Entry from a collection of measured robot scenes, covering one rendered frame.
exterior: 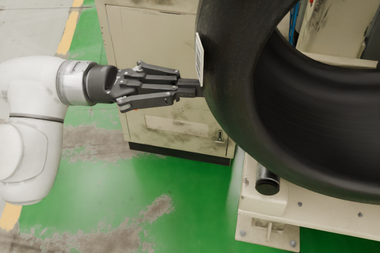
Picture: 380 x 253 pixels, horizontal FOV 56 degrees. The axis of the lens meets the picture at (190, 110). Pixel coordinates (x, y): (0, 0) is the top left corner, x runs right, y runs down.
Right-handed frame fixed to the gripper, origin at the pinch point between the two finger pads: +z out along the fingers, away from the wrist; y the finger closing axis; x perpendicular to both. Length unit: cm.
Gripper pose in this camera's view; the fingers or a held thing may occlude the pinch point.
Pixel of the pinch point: (197, 88)
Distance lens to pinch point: 65.0
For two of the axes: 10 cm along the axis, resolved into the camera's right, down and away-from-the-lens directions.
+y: 2.0, -7.1, 6.8
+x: 1.2, 7.1, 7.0
